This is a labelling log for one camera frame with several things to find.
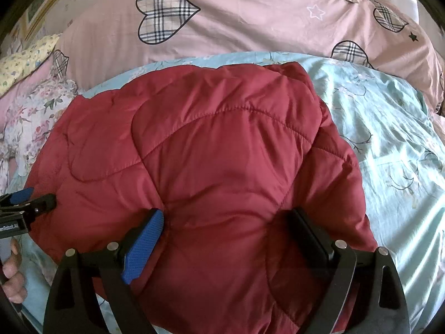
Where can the person's left hand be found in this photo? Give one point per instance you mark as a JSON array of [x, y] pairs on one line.
[[14, 275]]

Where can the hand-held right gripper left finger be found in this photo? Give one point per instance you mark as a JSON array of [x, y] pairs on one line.
[[146, 240]]

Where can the pink duvet with plaid hearts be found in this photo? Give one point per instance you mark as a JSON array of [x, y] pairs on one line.
[[260, 24]]

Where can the yellow floral pillow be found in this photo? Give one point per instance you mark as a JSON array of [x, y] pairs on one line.
[[24, 62]]

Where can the floral white pillow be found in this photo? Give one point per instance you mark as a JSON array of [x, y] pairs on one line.
[[31, 118]]

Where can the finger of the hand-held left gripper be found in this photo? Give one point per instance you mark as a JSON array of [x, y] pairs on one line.
[[19, 196], [43, 203]]

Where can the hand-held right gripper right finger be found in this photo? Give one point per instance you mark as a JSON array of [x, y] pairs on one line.
[[310, 238]]

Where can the light blue floral bed sheet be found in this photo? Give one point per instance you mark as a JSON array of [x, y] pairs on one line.
[[386, 132]]

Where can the red puffer jacket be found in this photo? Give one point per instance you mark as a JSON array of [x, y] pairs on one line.
[[208, 167]]

